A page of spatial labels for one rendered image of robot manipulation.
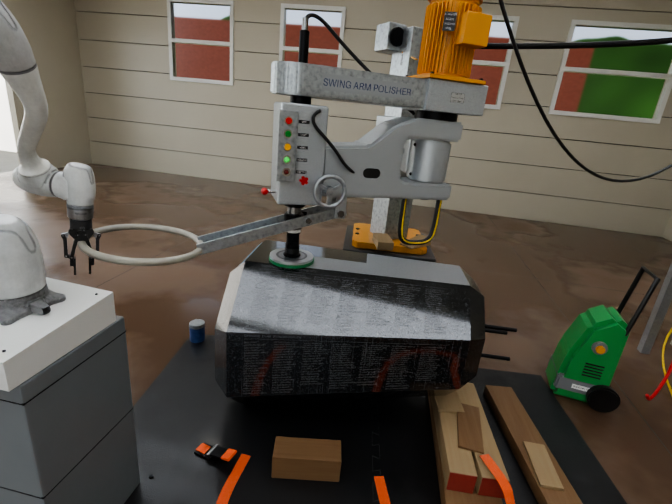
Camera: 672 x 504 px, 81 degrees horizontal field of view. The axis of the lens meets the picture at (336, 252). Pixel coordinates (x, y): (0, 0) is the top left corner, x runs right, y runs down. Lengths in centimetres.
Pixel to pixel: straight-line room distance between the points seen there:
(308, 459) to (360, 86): 159
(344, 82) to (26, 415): 153
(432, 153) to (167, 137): 782
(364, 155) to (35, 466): 156
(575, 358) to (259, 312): 192
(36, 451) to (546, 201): 790
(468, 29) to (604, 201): 695
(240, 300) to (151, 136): 789
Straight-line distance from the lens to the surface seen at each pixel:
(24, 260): 142
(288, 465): 195
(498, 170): 799
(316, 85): 171
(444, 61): 197
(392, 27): 265
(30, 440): 147
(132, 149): 984
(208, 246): 182
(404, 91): 184
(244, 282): 187
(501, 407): 254
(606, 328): 277
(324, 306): 179
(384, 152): 183
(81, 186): 176
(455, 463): 196
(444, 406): 220
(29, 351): 135
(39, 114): 161
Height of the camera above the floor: 154
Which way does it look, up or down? 19 degrees down
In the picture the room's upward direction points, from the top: 6 degrees clockwise
